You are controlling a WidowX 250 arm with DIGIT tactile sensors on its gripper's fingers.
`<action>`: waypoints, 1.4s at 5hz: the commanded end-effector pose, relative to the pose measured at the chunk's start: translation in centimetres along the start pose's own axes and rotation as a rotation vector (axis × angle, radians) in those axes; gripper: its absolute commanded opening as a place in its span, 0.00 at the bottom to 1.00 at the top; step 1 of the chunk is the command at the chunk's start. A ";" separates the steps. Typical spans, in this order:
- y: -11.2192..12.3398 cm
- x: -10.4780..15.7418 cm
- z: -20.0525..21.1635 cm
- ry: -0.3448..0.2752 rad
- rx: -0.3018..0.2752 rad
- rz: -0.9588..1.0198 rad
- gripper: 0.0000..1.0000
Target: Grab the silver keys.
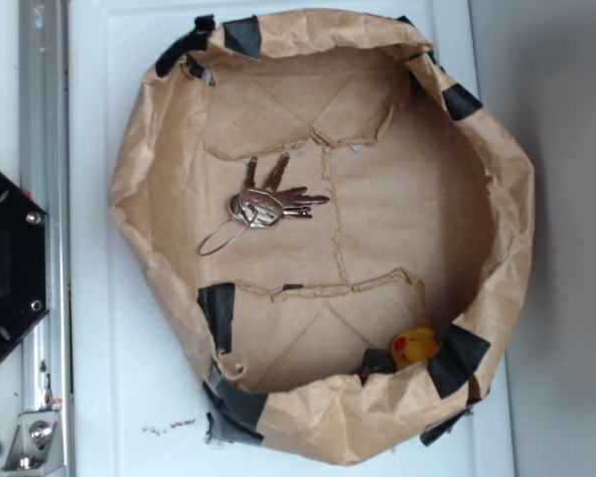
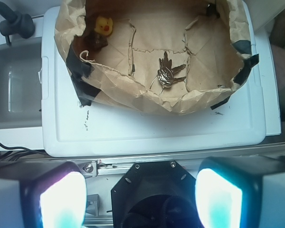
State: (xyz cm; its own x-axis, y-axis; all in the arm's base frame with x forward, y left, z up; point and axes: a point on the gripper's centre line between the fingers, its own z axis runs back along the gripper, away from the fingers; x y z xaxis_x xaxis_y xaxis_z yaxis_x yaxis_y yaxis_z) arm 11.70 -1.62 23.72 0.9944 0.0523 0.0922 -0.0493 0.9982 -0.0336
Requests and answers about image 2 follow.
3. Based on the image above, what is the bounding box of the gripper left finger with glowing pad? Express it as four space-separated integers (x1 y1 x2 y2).
0 161 87 228

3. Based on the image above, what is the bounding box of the aluminium frame rail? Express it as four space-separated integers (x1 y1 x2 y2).
0 142 285 176

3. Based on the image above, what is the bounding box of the black faucet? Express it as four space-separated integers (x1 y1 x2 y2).
0 1 35 46

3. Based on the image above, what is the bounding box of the dark brown rock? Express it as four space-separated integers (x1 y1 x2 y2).
84 31 108 51

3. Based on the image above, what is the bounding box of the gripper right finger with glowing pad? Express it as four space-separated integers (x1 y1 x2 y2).
195 156 285 228

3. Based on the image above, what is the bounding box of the yellow rubber duck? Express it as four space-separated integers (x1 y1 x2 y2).
94 16 113 36

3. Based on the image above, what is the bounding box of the white plastic bin lid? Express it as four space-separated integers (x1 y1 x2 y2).
39 7 266 157

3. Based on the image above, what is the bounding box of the black octagonal mount plate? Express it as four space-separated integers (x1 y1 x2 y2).
111 161 202 228

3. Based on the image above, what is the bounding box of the silver corner bracket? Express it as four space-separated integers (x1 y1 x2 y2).
78 161 98 179

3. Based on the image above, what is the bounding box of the brown paper bag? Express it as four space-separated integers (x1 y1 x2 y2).
55 0 258 115

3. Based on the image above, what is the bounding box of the black cable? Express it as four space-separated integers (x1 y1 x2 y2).
0 136 49 163

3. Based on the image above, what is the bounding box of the silver key bunch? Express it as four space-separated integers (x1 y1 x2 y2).
149 51 186 95

